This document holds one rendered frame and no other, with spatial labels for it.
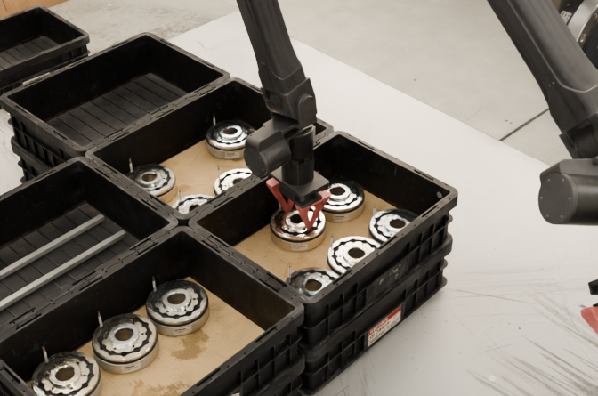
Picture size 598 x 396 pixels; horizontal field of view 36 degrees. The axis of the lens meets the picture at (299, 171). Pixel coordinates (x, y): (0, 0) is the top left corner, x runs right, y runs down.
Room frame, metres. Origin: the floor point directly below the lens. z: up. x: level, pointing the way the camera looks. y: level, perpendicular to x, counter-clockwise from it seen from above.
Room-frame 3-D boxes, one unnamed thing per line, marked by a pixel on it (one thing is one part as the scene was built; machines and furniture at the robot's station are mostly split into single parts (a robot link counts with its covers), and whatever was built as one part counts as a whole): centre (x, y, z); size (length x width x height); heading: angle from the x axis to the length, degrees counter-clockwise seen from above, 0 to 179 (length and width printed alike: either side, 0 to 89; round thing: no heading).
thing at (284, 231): (1.32, 0.00, 0.86); 0.10 x 0.10 x 0.01
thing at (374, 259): (1.27, -0.05, 0.92); 0.40 x 0.30 x 0.02; 136
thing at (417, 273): (1.27, -0.05, 0.76); 0.40 x 0.30 x 0.12; 136
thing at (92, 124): (1.69, 0.38, 0.87); 0.40 x 0.30 x 0.11; 136
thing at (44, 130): (1.69, 0.38, 0.92); 0.40 x 0.30 x 0.02; 136
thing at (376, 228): (1.30, -0.18, 0.86); 0.10 x 0.10 x 0.01
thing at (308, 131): (1.32, 0.01, 1.04); 0.07 x 0.06 x 0.07; 133
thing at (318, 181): (1.32, 0.00, 0.98); 0.10 x 0.07 x 0.07; 39
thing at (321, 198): (1.31, -0.01, 0.91); 0.07 x 0.07 x 0.09; 39
